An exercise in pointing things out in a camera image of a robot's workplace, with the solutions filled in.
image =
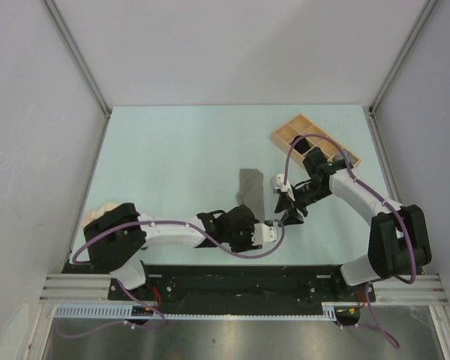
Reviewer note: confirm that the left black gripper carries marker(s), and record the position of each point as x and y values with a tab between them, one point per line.
247	244

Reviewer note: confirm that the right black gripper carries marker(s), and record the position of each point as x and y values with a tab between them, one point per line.
292	217

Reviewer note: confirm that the grey beige underwear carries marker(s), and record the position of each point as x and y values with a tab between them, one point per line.
251	192

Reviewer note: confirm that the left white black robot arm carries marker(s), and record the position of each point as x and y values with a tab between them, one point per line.
115	234

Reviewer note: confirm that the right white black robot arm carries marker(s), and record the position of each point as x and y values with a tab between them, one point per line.
398	243

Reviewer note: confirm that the black rolled underwear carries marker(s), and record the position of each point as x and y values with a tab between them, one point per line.
302	146

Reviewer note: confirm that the grey rolled underwear back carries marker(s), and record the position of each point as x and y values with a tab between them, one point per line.
345	154

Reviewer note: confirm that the wooden compartment box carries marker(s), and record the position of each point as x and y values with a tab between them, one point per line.
299	126

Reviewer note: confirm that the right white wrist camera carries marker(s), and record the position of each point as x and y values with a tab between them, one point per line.
282	186

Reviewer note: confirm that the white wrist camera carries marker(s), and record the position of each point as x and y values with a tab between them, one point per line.
266	232
282	186

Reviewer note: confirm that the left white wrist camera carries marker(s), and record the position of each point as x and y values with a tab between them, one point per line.
266	232

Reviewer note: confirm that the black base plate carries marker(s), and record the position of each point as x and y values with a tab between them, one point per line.
242	289

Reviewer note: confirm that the slotted cable duct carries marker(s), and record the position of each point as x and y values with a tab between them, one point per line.
321	312

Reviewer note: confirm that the aluminium front rail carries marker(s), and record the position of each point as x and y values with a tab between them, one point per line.
94	288

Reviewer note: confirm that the right aluminium frame post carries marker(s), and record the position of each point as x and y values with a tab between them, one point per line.
406	48

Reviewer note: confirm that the aluminium frame post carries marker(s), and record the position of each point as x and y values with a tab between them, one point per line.
76	55
406	48

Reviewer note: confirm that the left aluminium frame post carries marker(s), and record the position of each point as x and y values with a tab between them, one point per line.
76	55

